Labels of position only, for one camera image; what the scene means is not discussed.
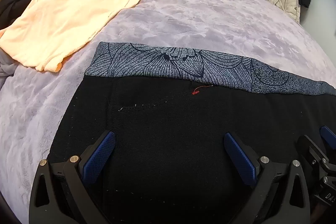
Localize black pants with patterned waistband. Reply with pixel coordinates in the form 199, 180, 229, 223
47, 42, 336, 224

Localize grey cloth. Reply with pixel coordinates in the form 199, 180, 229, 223
0, 49, 19, 78

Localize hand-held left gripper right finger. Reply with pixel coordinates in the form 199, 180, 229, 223
223, 132, 311, 224

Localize purple plush blanket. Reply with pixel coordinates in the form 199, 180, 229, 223
0, 0, 336, 214

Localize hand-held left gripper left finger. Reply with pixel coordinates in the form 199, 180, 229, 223
29, 130, 116, 224

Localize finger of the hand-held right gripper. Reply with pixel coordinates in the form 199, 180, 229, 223
298, 135, 329, 170
319, 126, 336, 151

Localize peach shirt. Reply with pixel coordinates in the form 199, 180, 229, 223
0, 0, 155, 72

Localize black cloth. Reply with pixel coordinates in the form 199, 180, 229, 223
0, 0, 36, 30

